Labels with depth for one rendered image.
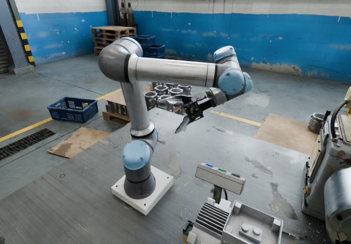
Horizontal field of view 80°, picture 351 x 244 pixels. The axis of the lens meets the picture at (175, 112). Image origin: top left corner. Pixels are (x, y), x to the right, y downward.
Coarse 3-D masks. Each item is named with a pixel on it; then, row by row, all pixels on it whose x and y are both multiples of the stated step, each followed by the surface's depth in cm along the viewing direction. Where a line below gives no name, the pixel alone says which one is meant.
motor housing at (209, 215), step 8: (208, 208) 58; (216, 208) 59; (200, 216) 56; (208, 216) 57; (216, 216) 56; (224, 216) 56; (200, 224) 55; (208, 224) 55; (216, 224) 55; (224, 224) 55; (200, 232) 54; (208, 232) 53; (216, 232) 53; (200, 240) 54; (208, 240) 53; (216, 240) 53
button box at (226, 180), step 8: (200, 168) 77; (208, 168) 75; (216, 168) 79; (200, 176) 76; (208, 176) 75; (216, 176) 74; (224, 176) 73; (232, 176) 72; (216, 184) 73; (224, 184) 72; (232, 184) 71; (240, 184) 70; (240, 192) 70
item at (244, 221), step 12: (240, 204) 55; (228, 216) 52; (240, 216) 55; (252, 216) 55; (264, 216) 53; (240, 228) 51; (252, 228) 51; (264, 228) 52; (276, 228) 50; (228, 240) 49; (240, 240) 47; (252, 240) 49; (264, 240) 49; (276, 240) 49
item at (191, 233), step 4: (208, 200) 62; (212, 200) 62; (212, 204) 62; (192, 232) 54; (188, 236) 53; (192, 236) 53; (196, 236) 53; (188, 240) 53; (192, 240) 53; (196, 240) 54
